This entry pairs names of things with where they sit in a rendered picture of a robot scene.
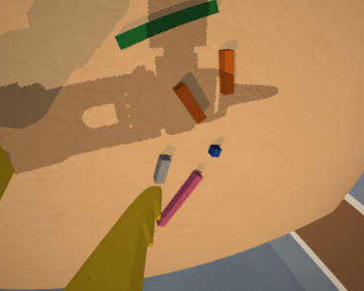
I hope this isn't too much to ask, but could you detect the small blue cube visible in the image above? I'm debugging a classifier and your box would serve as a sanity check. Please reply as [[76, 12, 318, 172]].
[[208, 145, 222, 157]]

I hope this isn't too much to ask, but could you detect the grey rectangular rod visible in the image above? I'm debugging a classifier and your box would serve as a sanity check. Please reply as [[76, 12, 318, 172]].
[[153, 155, 171, 184]]

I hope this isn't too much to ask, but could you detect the orange rod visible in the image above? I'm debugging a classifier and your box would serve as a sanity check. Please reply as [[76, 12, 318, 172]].
[[219, 49, 234, 95], [173, 82, 207, 124]]

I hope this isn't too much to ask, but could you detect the pink rod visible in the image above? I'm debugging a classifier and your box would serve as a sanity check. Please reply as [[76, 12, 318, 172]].
[[156, 170, 203, 227]]

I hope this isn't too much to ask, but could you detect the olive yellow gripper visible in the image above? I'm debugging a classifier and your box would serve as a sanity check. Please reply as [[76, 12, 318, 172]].
[[62, 187, 162, 291]]

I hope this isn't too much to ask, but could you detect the green rod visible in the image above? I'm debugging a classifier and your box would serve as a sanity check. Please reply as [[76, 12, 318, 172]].
[[115, 0, 219, 50]]

